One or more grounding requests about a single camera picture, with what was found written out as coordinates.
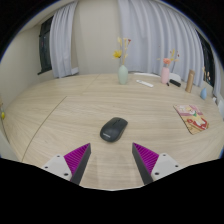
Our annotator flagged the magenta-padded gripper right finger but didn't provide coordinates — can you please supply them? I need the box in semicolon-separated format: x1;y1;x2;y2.
131;142;183;185

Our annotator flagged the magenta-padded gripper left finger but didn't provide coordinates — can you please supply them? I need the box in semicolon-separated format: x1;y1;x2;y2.
42;142;92;185

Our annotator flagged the black computer mouse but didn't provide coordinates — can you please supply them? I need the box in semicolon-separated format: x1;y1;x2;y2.
99;116;129;143

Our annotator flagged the white chair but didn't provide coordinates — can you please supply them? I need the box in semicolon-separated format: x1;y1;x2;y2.
216;98;224;120
169;72;183;83
133;71;161;78

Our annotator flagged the blue teardrop vase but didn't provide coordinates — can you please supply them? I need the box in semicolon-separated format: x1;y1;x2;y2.
200;87;208;100

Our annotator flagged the black oblong case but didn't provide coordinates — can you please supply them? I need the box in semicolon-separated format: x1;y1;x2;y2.
169;78;182;88

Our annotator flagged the white remote control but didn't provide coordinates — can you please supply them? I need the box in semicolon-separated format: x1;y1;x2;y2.
135;79;155;88

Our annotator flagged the gold drink bottle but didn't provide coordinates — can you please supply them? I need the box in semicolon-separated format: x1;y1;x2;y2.
185;69;196;94

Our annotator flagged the pink vase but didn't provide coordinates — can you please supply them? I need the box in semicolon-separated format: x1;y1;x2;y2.
161;66;170;84

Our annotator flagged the pale green vase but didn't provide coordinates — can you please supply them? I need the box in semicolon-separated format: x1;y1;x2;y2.
117;64;129;85

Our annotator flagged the narrow white curtain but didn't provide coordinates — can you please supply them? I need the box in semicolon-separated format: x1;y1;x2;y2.
213;54;223;98
49;1;79;79

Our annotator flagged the yellow dried flower bunch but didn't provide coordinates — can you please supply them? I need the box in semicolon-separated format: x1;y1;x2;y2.
112;36;132;66

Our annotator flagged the wide white curtain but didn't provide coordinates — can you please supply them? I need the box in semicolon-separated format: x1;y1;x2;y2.
117;0;205;88

